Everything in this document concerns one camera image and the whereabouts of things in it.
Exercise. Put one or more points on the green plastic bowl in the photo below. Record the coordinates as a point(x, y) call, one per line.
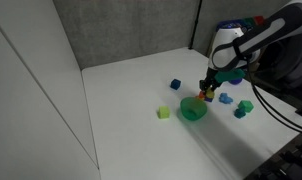
point(191, 115)

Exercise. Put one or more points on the yellow toy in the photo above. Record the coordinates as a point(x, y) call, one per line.
point(210, 94)

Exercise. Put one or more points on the lime green cube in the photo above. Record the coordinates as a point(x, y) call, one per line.
point(163, 112)

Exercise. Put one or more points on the dark office chair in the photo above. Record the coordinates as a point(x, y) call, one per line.
point(291, 56)

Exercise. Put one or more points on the green printed gripper mount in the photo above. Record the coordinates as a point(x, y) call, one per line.
point(229, 75)

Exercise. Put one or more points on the red background block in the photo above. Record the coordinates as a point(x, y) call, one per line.
point(258, 19)

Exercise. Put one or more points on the green background block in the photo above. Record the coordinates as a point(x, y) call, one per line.
point(249, 21)

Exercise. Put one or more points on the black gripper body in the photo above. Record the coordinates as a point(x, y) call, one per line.
point(211, 79)

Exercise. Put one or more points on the dark blue cube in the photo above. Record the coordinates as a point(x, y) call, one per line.
point(175, 84)

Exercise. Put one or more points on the light blue toy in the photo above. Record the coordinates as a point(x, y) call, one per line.
point(225, 98)

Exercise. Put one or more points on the teal toy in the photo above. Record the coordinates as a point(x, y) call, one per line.
point(239, 113)

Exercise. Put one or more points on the blue background item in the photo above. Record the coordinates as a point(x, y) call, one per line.
point(229, 25)

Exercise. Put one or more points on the black stand pole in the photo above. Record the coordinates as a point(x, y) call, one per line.
point(195, 23)

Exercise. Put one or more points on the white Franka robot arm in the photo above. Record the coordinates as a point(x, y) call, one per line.
point(257, 33)

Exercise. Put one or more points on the orange toy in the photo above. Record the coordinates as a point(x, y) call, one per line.
point(201, 95)

